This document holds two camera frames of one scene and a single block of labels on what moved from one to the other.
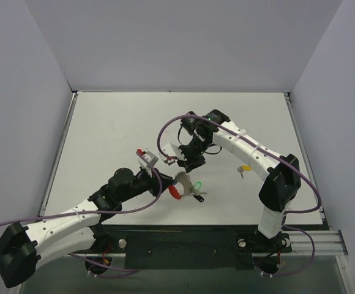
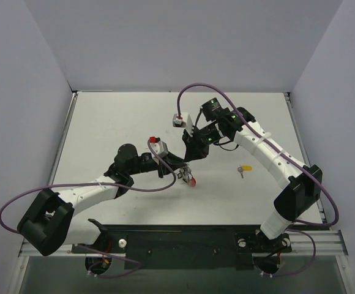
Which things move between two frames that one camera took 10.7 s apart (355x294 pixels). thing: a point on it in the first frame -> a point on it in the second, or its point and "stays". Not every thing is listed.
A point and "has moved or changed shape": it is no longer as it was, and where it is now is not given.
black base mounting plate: (185, 246) stays
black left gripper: (162, 182) -> (161, 168)
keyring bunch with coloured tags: (183, 185) has moved or changed shape
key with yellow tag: (243, 168) stays
